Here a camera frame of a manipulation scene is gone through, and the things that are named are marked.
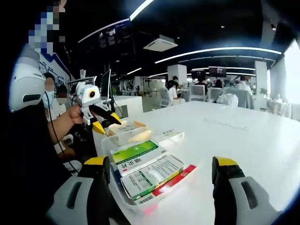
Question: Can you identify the clear plastic storage box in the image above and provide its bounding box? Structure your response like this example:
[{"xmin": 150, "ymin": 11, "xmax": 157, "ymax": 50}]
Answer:
[{"xmin": 100, "ymin": 130, "xmax": 198, "ymax": 213}]

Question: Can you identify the person's black shirt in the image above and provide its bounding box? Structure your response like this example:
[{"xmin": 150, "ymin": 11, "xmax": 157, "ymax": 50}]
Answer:
[{"xmin": 6, "ymin": 103, "xmax": 82, "ymax": 216}]

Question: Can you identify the computer monitor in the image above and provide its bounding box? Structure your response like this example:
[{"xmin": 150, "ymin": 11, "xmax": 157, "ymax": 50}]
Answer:
[{"xmin": 100, "ymin": 68, "xmax": 113, "ymax": 99}]

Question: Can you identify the black wall display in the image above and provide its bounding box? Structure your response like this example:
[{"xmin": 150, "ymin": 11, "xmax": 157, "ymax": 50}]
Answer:
[{"xmin": 97, "ymin": 24, "xmax": 132, "ymax": 49}]

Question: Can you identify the person's left hand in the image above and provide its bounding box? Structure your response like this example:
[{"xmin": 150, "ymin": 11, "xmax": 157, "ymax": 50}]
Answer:
[{"xmin": 67, "ymin": 105, "xmax": 84, "ymax": 125}]

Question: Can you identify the clear lid with yellow clips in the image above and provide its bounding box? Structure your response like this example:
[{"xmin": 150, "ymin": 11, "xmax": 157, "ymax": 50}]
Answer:
[{"xmin": 106, "ymin": 120, "xmax": 155, "ymax": 145}]

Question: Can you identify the blue white wall poster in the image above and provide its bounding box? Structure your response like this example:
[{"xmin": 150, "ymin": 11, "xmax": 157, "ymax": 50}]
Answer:
[{"xmin": 38, "ymin": 52, "xmax": 71, "ymax": 87}]

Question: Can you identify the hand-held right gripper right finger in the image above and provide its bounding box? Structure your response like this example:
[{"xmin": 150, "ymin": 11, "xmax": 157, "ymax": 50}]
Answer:
[{"xmin": 211, "ymin": 156, "xmax": 283, "ymax": 225}]

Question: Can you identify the chair with grey jacket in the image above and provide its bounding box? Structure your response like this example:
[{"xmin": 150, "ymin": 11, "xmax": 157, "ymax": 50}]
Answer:
[{"xmin": 217, "ymin": 90, "xmax": 255, "ymax": 110}]

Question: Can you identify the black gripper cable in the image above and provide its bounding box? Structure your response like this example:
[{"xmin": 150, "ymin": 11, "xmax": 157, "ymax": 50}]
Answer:
[{"xmin": 44, "ymin": 90, "xmax": 82, "ymax": 174}]

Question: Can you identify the white medicine box green edge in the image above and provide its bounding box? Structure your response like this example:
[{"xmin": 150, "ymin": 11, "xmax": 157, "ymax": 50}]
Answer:
[{"xmin": 120, "ymin": 154, "xmax": 185, "ymax": 200}]

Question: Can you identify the hanging screen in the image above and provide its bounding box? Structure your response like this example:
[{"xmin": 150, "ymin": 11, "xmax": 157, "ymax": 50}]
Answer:
[{"xmin": 208, "ymin": 67, "xmax": 227, "ymax": 78}]

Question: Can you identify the white office chair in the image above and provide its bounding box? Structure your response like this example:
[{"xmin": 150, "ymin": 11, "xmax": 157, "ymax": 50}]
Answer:
[
  {"xmin": 191, "ymin": 84, "xmax": 207, "ymax": 102},
  {"xmin": 160, "ymin": 89, "xmax": 173, "ymax": 108}
]

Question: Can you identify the white plastic bag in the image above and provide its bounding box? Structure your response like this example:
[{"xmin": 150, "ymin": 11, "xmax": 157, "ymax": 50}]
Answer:
[{"xmin": 217, "ymin": 93, "xmax": 239, "ymax": 108}]

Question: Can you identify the white cabinet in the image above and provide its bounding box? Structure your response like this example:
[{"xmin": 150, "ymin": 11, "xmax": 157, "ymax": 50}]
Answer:
[{"xmin": 112, "ymin": 95, "xmax": 143, "ymax": 120}]

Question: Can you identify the curved ceiling light strip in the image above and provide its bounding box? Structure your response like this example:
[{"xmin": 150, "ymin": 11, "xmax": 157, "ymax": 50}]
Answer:
[{"xmin": 154, "ymin": 46, "xmax": 283, "ymax": 64}]

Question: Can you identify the large bright window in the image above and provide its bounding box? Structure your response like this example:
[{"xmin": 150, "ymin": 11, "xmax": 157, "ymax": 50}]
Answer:
[{"xmin": 282, "ymin": 39, "xmax": 300, "ymax": 120}]

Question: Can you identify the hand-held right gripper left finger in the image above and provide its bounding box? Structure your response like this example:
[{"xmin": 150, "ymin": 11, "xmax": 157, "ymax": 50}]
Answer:
[{"xmin": 45, "ymin": 155, "xmax": 111, "ymax": 225}]

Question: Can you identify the white worn chest device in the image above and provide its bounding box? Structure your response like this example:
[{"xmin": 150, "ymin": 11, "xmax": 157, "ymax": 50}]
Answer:
[{"xmin": 8, "ymin": 50, "xmax": 47, "ymax": 113}]

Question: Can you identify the ceiling air conditioner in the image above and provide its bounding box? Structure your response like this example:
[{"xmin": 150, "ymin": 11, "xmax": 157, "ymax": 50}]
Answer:
[{"xmin": 142, "ymin": 34, "xmax": 178, "ymax": 53}]

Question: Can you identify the straight ceiling light strip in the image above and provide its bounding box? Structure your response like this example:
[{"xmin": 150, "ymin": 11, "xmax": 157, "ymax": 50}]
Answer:
[{"xmin": 128, "ymin": 0, "xmax": 156, "ymax": 21}]

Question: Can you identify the red medicine box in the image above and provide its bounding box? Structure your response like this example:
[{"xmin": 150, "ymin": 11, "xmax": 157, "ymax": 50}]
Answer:
[{"xmin": 133, "ymin": 164, "xmax": 197, "ymax": 206}]

